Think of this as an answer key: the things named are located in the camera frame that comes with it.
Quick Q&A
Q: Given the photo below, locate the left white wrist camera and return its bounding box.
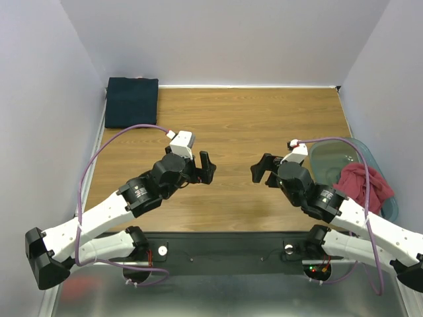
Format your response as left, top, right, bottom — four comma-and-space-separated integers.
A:
166, 130, 196, 159

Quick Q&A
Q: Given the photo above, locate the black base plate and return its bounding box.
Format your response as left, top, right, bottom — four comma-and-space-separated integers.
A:
145, 231, 328, 276

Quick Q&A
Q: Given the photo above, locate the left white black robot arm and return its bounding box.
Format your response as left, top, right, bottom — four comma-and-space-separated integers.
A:
24, 151, 217, 290

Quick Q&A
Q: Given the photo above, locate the clear teal plastic bin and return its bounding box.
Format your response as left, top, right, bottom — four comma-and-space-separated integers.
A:
309, 138, 399, 222

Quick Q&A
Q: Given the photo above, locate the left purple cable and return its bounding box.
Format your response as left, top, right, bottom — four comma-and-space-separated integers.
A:
74, 123, 171, 287

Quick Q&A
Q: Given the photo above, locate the red tank top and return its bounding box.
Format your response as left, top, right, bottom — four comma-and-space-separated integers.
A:
332, 162, 395, 214

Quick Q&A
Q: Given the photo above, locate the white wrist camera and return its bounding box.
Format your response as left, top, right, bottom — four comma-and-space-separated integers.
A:
282, 139, 308, 164
166, 130, 196, 159

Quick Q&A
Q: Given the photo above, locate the folded navy tank top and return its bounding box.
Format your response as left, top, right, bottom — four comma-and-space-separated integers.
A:
104, 77, 159, 129

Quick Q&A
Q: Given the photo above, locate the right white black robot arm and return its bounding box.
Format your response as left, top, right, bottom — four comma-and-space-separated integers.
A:
250, 153, 422, 292

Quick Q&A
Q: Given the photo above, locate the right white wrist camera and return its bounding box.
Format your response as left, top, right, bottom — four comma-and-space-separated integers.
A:
282, 139, 308, 164

